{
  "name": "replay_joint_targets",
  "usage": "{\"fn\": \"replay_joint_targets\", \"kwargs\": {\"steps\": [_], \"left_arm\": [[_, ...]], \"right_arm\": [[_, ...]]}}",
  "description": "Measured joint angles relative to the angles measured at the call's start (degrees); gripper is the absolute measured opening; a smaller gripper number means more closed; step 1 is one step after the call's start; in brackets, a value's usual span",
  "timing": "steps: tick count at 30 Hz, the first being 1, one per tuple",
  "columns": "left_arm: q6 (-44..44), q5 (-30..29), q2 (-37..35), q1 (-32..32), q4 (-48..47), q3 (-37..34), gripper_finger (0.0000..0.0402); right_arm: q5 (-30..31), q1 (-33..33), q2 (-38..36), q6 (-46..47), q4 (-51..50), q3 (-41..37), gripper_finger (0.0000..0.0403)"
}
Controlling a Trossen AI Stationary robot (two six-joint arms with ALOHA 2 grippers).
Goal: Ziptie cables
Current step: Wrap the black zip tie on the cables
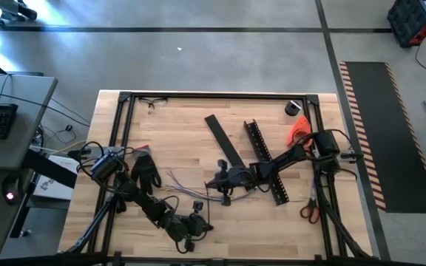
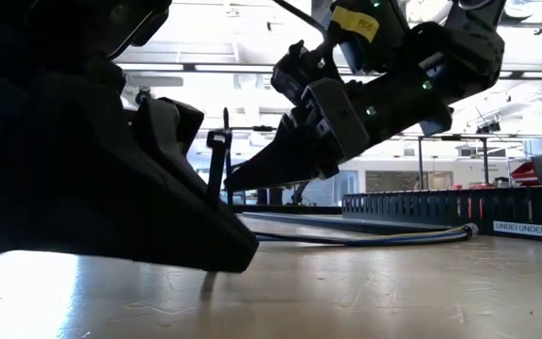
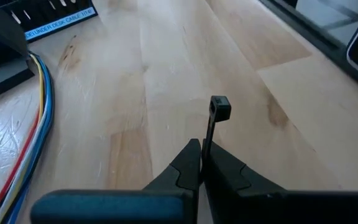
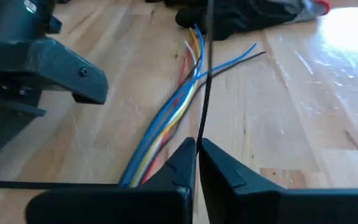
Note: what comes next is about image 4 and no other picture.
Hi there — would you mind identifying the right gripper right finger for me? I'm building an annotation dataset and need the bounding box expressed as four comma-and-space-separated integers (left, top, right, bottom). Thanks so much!
199, 138, 358, 224

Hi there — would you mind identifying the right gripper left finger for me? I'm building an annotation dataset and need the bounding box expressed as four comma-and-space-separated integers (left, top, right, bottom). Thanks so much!
26, 136, 198, 224

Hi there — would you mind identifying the long black zip tie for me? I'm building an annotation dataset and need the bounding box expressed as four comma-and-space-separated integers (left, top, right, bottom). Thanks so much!
0, 0, 216, 190

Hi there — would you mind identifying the red wire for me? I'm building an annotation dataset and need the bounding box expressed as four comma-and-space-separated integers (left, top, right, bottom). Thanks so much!
141, 51, 192, 186

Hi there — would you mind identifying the white wire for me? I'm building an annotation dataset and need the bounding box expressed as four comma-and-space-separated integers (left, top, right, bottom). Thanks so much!
137, 39, 198, 187

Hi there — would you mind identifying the black wire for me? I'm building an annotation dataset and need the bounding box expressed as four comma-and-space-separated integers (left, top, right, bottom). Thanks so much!
147, 50, 267, 175

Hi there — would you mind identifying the yellow wire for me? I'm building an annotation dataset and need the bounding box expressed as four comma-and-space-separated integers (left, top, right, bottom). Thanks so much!
132, 27, 202, 187

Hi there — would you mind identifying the blue and red cable bundle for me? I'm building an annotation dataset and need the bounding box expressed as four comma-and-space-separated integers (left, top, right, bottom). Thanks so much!
118, 42, 258, 187

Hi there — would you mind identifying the blue wire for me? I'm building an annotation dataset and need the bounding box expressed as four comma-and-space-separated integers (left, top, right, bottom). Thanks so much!
126, 23, 206, 187

